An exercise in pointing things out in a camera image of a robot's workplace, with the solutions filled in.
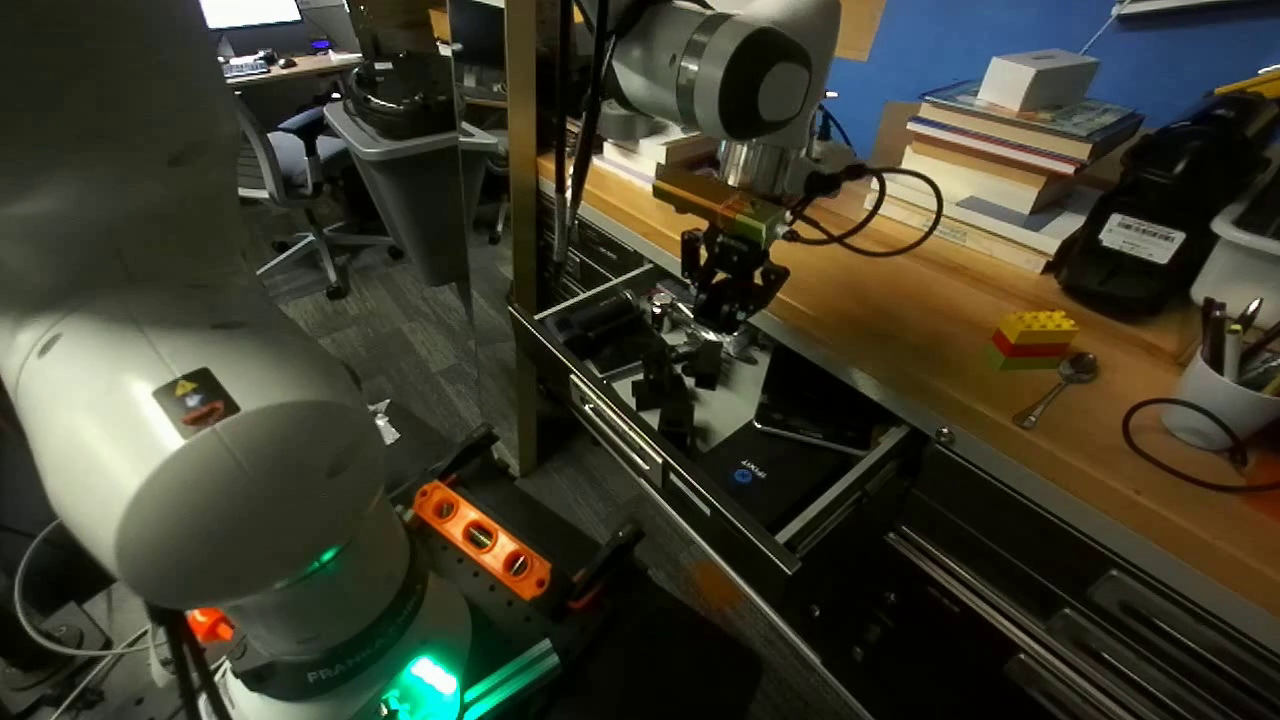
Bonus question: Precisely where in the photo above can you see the white cup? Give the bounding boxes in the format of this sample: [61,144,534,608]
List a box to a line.
[1158,351,1280,454]

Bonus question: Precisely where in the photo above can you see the black bracket with two lugs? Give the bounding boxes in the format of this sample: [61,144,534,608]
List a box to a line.
[628,330,689,415]

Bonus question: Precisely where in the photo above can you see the black camera cable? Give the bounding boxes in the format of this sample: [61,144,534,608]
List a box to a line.
[565,0,949,264]

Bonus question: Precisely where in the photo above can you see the white plastic bin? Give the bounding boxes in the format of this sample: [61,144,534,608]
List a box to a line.
[1187,155,1280,323]

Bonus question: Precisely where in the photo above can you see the red edged book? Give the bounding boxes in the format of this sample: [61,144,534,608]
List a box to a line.
[905,116,1131,181]

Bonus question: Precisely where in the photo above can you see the white floor cable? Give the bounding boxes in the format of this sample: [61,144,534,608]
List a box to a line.
[7,513,158,672]

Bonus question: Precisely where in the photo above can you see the black iFixit tool case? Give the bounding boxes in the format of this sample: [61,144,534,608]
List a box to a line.
[691,415,884,534]

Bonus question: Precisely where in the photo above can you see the black label printer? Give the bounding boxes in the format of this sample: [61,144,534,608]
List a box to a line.
[1046,88,1280,323]

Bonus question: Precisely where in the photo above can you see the office desk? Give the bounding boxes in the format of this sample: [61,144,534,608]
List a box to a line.
[216,48,370,93]

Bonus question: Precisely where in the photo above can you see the computer monitor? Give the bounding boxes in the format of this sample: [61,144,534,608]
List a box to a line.
[197,0,308,32]

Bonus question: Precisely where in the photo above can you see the grey metal tool drawer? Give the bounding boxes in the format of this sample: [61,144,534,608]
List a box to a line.
[509,256,929,580]

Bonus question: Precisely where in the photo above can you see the small black printed part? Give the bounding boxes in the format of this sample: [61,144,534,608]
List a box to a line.
[708,281,760,334]

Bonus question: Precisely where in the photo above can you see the large pale book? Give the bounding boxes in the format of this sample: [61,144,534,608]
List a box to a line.
[931,174,1093,281]

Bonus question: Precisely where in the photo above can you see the cork board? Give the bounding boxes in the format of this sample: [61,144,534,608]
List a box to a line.
[833,0,893,65]

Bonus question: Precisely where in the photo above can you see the black tool pouch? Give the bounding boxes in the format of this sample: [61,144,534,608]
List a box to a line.
[558,287,659,379]

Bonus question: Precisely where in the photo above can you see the metal spoon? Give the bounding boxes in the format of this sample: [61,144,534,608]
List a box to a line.
[1013,348,1103,433]

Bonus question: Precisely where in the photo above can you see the stack of books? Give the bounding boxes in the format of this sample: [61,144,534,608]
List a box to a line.
[916,78,1147,147]

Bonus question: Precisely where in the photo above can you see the black cable loop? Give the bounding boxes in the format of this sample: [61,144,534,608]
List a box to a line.
[1120,397,1280,497]

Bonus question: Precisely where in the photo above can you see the thick cream book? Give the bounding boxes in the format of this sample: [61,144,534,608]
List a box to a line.
[893,136,1071,220]

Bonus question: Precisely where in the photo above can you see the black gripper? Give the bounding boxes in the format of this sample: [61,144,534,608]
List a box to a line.
[676,224,794,334]

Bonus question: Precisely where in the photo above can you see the yellow red green brick stack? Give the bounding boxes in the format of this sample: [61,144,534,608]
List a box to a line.
[986,309,1085,374]

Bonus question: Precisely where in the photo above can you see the small orange knob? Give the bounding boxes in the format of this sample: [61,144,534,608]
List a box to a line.
[186,594,247,653]

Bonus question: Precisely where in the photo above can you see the grey office chair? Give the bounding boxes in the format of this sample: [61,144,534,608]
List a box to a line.
[234,94,410,304]

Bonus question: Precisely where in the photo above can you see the white cardboard box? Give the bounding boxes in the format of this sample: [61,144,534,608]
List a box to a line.
[978,48,1103,116]

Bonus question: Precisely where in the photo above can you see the yellow tool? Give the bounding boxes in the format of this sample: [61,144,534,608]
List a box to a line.
[1212,65,1280,108]

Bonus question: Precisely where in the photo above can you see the small black drawer tool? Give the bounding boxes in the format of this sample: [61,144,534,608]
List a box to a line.
[686,339,738,393]

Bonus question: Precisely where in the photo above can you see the orange spirit level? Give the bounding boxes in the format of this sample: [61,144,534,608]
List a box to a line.
[410,476,558,608]

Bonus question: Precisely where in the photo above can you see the grey plastic bin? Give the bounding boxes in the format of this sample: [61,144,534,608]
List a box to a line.
[320,94,509,292]

